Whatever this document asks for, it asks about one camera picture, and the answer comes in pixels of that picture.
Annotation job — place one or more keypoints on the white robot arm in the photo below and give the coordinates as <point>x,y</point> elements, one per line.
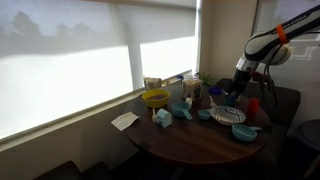
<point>263,47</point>

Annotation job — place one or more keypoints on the large teal measuring cup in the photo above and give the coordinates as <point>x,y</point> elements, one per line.
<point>245,133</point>

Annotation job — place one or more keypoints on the white plastic spoon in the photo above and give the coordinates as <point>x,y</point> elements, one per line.
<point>212,103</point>

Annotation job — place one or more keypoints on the teal measuring cup with handle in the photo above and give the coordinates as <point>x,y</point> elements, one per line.
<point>181,109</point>

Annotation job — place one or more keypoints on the small teal measuring cup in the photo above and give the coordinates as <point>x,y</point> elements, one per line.
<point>204,114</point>

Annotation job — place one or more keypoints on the blue patterned paper plate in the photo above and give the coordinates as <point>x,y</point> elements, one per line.
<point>227,115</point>

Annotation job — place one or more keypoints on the small green plant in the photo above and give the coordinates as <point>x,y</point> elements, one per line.
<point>207,79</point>

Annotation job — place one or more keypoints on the white paper sheet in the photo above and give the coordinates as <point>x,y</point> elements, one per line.
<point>124,121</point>

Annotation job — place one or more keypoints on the red cube block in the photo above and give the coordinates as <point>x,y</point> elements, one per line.
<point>253,105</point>

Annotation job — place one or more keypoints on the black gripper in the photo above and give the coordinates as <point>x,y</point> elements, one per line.
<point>238,84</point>

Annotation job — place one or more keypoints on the light blue box block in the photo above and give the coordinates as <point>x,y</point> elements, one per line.
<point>164,118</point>

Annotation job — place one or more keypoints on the glass rice jar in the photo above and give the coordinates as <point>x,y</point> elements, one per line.
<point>192,87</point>

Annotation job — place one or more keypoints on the yellow bowl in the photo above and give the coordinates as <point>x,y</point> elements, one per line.
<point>156,98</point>

